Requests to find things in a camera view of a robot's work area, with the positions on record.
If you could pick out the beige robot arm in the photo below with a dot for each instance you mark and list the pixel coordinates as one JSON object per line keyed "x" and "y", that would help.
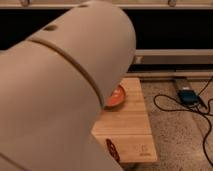
{"x": 54, "y": 85}

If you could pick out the orange bowl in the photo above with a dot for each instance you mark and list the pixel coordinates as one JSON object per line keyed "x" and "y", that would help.
{"x": 117, "y": 97}

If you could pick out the dark red brown snack bar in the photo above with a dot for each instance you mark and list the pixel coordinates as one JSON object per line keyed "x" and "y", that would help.
{"x": 112, "y": 150}

